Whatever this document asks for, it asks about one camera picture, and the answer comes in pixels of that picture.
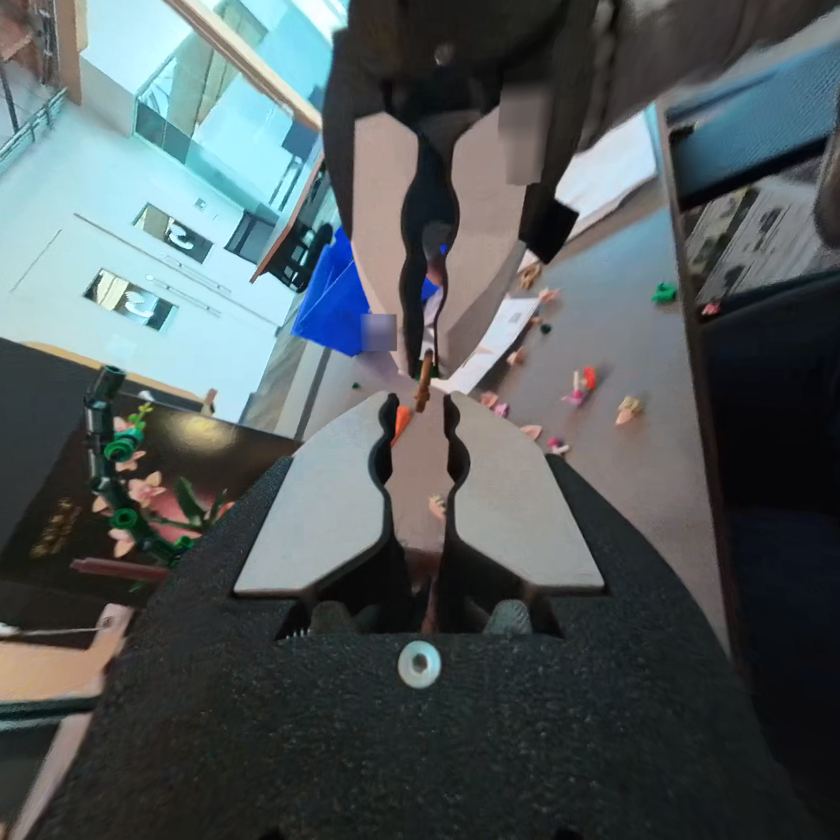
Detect person's legs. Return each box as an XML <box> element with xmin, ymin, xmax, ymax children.
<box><xmin>696</xmin><ymin>272</ymin><xmax>840</xmax><ymax>795</ymax></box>

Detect brick orchid model in pot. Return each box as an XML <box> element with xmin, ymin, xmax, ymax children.
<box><xmin>0</xmin><ymin>366</ymin><xmax>234</xmax><ymax>840</ymax></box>

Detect person's right forearm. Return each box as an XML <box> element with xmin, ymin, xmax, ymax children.
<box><xmin>577</xmin><ymin>0</ymin><xmax>840</xmax><ymax>153</ymax></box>

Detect black orchid set box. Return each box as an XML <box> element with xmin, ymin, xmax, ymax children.
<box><xmin>0</xmin><ymin>403</ymin><xmax>303</xmax><ymax>647</ymax></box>

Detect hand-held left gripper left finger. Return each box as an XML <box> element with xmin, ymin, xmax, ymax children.
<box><xmin>233</xmin><ymin>391</ymin><xmax>413</xmax><ymax>632</ymax></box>

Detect printed white paper sheet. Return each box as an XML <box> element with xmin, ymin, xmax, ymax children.
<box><xmin>553</xmin><ymin>108</ymin><xmax>659</xmax><ymax>225</ymax></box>

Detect pile of bricks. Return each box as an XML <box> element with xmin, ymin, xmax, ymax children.
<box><xmin>428</xmin><ymin>259</ymin><xmax>723</xmax><ymax>521</ymax></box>

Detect small brick orchid flower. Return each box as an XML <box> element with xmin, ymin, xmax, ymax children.
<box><xmin>413</xmin><ymin>350</ymin><xmax>437</xmax><ymax>414</ymax></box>

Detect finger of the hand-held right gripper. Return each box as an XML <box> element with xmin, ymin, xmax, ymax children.
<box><xmin>435</xmin><ymin>112</ymin><xmax>530</xmax><ymax>378</ymax></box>
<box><xmin>353</xmin><ymin>112</ymin><xmax>422</xmax><ymax>371</ymax></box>

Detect black mesh office chair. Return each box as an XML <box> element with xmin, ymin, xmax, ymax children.
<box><xmin>224</xmin><ymin>210</ymin><xmax>277</xmax><ymax>265</ymax></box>

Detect dark grey panel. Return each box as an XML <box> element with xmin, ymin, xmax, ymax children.
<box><xmin>0</xmin><ymin>338</ymin><xmax>211</xmax><ymax>552</ymax></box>

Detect grey desk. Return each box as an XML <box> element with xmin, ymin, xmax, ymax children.
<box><xmin>239</xmin><ymin>190</ymin><xmax>732</xmax><ymax>657</ymax></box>

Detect long wooden-top desk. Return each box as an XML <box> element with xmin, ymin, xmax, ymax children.
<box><xmin>249</xmin><ymin>154</ymin><xmax>329</xmax><ymax>284</ymax></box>

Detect blue plastic bin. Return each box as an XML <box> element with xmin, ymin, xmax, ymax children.
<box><xmin>290</xmin><ymin>226</ymin><xmax>398</xmax><ymax>357</ymax></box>

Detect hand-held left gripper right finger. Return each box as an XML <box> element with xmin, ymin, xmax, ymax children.
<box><xmin>438</xmin><ymin>392</ymin><xmax>606</xmax><ymax>632</ymax></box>

